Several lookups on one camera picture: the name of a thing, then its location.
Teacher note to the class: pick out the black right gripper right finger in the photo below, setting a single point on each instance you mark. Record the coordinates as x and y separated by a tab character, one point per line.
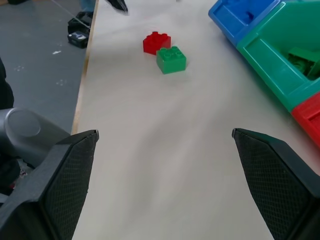
275	180

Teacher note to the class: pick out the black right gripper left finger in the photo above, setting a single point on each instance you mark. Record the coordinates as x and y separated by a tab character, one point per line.
62	180

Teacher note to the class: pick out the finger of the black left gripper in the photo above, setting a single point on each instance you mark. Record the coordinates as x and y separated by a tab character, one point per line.
118	5

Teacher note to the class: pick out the black box with label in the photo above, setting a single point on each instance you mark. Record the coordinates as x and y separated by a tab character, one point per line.
78	33

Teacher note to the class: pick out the red toy building block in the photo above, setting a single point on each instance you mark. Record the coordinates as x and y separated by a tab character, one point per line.
153	42

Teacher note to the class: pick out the silver robot body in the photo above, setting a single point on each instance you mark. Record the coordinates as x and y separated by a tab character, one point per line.
27	135

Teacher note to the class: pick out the red plastic bin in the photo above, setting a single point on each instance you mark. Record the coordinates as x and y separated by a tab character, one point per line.
306	116

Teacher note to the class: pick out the green toy building block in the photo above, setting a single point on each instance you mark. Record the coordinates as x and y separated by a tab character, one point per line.
171	61

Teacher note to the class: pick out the black robot torso part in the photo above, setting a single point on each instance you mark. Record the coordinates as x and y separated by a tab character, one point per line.
5	85

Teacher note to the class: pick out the blue plastic bin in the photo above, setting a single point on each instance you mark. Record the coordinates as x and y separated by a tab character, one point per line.
232	17

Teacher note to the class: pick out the green flat block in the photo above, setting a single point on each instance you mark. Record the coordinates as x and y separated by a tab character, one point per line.
303	54

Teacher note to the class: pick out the green plastic bin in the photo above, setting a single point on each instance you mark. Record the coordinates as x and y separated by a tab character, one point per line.
272	47

